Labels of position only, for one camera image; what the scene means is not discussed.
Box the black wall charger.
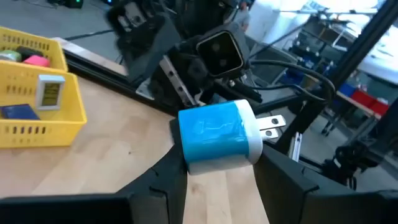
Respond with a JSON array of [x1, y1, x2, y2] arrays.
[[15, 45, 44, 60]]

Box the navy blue box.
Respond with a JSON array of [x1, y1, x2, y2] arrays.
[[0, 103, 41, 121]]

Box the blue storage bin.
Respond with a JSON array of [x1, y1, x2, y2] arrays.
[[338, 82, 358, 98]]

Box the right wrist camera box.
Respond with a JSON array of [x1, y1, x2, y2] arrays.
[[195, 23, 251, 79]]

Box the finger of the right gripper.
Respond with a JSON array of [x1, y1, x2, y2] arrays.
[[127, 15, 182, 83], [107, 1, 164, 50]]

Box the green toy block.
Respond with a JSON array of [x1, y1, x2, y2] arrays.
[[0, 49, 22, 62]]

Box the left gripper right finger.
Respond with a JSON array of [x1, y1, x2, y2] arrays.
[[253, 145, 320, 224]]

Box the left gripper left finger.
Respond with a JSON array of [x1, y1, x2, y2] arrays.
[[129, 119, 188, 224]]

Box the pink block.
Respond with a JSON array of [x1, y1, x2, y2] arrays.
[[22, 55, 51, 68]]

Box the red storage bin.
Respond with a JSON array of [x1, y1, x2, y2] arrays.
[[368, 99, 390, 116], [351, 90, 376, 108]]

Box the white label card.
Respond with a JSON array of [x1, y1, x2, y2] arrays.
[[35, 73, 66, 112]]

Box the yellow plastic divided bin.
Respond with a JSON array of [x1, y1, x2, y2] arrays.
[[0, 26, 88, 149]]

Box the blue white wall charger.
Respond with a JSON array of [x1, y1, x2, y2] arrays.
[[177, 98, 287, 175]]

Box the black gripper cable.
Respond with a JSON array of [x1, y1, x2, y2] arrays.
[[250, 58, 336, 105]]

